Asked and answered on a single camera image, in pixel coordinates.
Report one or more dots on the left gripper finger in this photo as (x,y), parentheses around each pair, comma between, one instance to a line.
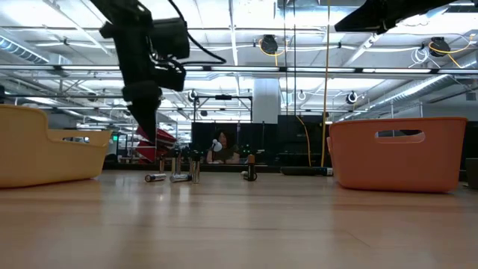
(143,112)

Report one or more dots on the silver black battery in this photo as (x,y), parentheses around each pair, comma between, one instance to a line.
(156,178)
(162,166)
(178,164)
(195,170)
(180,178)

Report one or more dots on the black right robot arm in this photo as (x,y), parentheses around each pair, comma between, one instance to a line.
(373,18)

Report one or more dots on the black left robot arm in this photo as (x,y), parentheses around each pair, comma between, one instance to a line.
(119,11)

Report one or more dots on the red tilted shelf cart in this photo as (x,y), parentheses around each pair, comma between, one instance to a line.
(164,140)

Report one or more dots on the white round object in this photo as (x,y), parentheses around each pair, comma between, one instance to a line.
(217,145)

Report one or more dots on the person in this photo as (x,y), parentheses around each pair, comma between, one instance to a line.
(226,153)

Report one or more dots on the yellow plastic bin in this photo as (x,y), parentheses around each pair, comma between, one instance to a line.
(37,157)

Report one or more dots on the black partition panels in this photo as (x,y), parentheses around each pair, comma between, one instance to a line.
(269,142)

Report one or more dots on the black remote control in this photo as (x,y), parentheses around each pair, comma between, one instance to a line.
(302,171)

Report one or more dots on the orange plastic bin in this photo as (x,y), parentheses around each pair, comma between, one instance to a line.
(396,168)

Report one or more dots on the dark gray box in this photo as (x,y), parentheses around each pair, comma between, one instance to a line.
(471,173)

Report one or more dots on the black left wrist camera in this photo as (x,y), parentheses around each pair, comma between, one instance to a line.
(170,39)

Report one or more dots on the black metal gantry frame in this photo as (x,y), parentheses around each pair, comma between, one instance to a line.
(223,97)

